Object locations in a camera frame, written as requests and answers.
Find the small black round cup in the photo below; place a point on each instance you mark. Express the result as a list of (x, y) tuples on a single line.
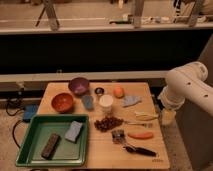
[(99, 91)]

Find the orange bowl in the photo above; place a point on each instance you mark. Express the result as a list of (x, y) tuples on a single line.
[(62, 102)]

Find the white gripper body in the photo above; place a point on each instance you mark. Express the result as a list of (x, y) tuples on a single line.
[(168, 116)]

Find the blue sponge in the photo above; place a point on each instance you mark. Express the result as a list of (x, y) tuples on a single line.
[(73, 132)]

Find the orange apple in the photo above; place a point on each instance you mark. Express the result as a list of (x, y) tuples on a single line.
[(118, 92)]

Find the yellow banana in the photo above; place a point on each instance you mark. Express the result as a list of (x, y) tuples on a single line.
[(144, 116)]

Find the white paper cup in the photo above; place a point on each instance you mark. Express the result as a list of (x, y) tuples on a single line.
[(106, 102)]

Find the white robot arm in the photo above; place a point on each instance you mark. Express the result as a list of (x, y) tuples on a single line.
[(185, 82)]

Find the metal fork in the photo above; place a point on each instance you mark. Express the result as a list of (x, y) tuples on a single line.
[(147, 125)]

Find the bunch of dark grapes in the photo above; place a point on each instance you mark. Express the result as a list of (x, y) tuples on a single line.
[(107, 123)]

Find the blue box on floor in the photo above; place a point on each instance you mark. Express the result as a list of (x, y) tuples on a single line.
[(29, 112)]

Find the green plastic tray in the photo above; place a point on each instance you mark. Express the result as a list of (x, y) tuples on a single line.
[(66, 154)]

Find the dark brown block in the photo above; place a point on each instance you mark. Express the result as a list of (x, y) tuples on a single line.
[(50, 146)]

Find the purple bowl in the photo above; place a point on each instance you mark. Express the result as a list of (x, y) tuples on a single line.
[(79, 86)]

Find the orange carrot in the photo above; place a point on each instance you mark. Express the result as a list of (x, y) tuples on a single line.
[(141, 136)]

